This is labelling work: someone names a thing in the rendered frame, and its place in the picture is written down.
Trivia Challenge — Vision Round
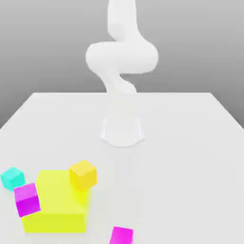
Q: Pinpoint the small orange cube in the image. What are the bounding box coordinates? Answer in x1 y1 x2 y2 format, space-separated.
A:
69 159 98 191

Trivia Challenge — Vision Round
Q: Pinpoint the small magenta cube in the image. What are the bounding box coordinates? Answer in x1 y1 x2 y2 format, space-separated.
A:
109 225 134 244
13 182 41 218

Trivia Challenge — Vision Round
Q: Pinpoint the small cyan cube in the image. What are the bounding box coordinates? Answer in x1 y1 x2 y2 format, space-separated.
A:
0 166 26 192

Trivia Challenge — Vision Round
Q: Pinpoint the large yellow box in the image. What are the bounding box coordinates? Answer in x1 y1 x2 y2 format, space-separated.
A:
21 169 93 234

